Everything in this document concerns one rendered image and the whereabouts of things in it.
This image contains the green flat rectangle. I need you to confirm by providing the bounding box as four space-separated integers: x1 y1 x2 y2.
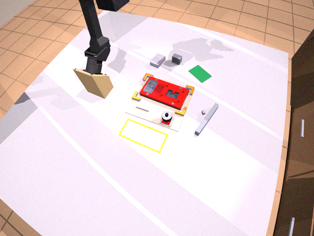
189 65 212 83

